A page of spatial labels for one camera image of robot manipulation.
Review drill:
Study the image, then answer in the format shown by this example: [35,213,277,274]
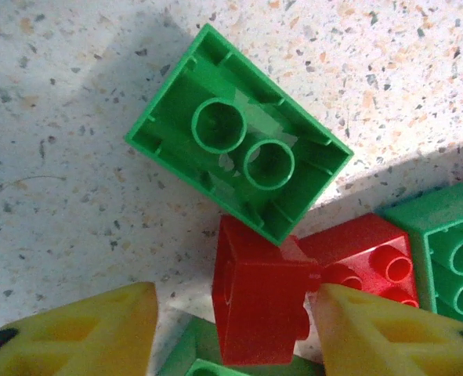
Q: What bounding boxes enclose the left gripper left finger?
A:
[0,281,160,376]

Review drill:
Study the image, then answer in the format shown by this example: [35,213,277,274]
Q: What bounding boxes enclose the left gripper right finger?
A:
[313,284,463,376]

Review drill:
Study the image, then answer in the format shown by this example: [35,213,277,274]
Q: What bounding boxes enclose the red lego brick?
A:
[295,212,420,310]
[211,214,322,367]

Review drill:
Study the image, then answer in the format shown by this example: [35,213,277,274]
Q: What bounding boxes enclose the green lego brick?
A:
[124,22,353,247]
[374,182,463,328]
[154,315,326,376]

